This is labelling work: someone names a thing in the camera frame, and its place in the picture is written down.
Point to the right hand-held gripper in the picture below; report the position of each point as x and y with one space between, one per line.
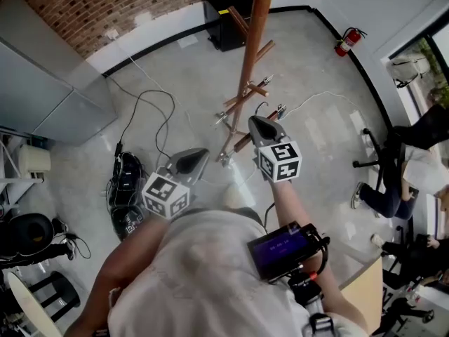
280 161

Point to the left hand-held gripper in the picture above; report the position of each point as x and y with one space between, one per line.
165 195

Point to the person's left forearm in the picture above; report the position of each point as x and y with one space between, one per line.
122 265

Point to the person's right forearm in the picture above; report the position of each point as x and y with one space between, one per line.
287 205

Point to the black electronics bundle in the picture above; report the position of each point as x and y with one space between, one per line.
126 188

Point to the person's white T-shirt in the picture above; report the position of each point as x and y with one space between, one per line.
196 276

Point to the black wrist-mounted screen device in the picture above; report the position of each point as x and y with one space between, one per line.
277 251

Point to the black office chair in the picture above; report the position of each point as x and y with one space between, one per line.
380 160

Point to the brown wooden coat rack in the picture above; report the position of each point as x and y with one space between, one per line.
256 30

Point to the cream appliance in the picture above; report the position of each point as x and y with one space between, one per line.
33 161

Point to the red fire extinguisher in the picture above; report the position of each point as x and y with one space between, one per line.
347 42

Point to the light wooden table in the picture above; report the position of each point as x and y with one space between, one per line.
365 286

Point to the black storage box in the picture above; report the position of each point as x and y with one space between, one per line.
224 16

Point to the white bag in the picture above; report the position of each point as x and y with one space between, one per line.
407 69

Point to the grey metal cabinet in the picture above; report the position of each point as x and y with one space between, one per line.
42 90

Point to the white round table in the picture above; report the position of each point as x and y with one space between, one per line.
28 307

